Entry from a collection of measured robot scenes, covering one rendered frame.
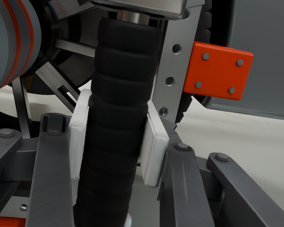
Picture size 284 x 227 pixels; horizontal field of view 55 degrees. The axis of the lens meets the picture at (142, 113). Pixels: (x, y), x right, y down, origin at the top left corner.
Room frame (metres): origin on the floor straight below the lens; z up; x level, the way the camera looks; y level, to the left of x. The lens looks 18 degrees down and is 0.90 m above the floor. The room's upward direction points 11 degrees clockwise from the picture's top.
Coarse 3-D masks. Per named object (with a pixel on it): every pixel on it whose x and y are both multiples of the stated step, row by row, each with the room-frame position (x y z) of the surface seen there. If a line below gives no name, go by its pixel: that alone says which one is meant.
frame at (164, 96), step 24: (192, 0) 0.37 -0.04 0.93; (168, 24) 0.37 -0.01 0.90; (192, 24) 0.38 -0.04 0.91; (168, 48) 0.37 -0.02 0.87; (168, 72) 0.37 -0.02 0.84; (168, 96) 0.37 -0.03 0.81; (168, 120) 0.37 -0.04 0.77; (24, 192) 0.35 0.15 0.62; (72, 192) 0.35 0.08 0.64; (0, 216) 0.34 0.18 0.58; (24, 216) 0.34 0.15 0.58
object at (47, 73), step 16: (32, 0) 0.48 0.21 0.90; (48, 0) 0.45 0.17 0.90; (64, 0) 0.45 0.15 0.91; (48, 16) 0.45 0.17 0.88; (64, 16) 0.45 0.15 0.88; (48, 32) 0.48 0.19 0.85; (48, 48) 0.45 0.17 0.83; (64, 48) 0.45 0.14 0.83; (80, 48) 0.45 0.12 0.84; (48, 64) 0.45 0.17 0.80; (16, 80) 0.44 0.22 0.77; (48, 80) 0.45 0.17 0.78; (64, 80) 0.45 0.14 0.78; (16, 96) 0.44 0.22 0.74; (64, 96) 0.45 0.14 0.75; (0, 112) 0.63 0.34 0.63; (0, 128) 0.55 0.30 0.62; (16, 128) 0.58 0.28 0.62; (32, 128) 0.46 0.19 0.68
